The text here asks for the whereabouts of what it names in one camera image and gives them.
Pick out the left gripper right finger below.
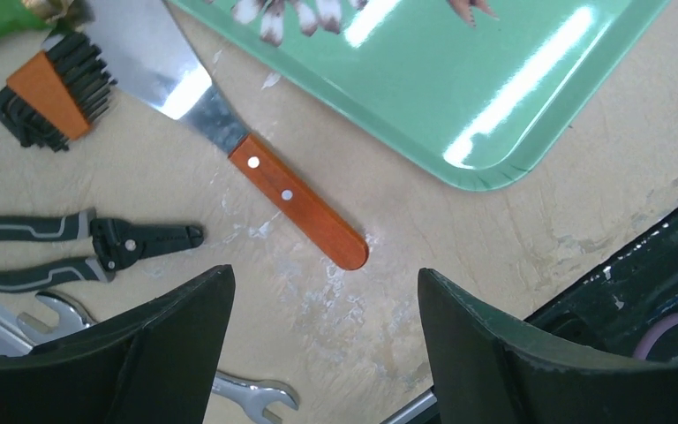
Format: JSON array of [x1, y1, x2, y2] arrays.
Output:
[[418, 269, 678, 423]]

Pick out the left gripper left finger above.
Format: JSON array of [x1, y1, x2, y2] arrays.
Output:
[[0, 265, 236, 423]]

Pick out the green floral tray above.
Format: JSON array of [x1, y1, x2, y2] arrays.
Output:
[[178, 1, 665, 192]]

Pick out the metal scraper wooden handle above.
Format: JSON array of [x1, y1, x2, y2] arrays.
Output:
[[76, 1, 369, 270]]

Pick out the silver open-end wrench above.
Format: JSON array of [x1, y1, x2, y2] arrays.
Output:
[[16, 289, 299, 423]]

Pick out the black grey pliers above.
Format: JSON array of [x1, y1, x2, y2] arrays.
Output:
[[0, 208, 206, 294]]

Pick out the orange black hex key set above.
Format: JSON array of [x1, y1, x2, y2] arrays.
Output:
[[0, 32, 116, 152]]

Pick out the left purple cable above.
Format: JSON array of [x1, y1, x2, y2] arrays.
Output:
[[631, 310, 678, 362]]

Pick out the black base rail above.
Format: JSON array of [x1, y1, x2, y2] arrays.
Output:
[[526, 208, 678, 356]]

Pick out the green garden hose nozzle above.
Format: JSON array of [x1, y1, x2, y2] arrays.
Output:
[[0, 0, 92, 38]]

